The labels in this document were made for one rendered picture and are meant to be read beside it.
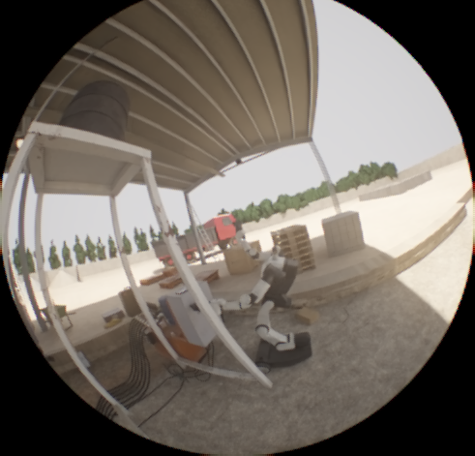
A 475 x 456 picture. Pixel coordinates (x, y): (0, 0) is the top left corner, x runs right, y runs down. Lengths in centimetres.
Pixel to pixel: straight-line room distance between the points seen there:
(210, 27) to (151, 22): 107
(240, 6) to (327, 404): 503
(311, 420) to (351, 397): 38
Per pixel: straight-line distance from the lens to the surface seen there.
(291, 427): 168
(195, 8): 340
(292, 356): 184
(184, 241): 985
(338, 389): 178
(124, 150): 118
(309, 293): 264
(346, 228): 373
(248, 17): 351
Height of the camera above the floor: 166
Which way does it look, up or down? 5 degrees up
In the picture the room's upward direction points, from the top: 16 degrees counter-clockwise
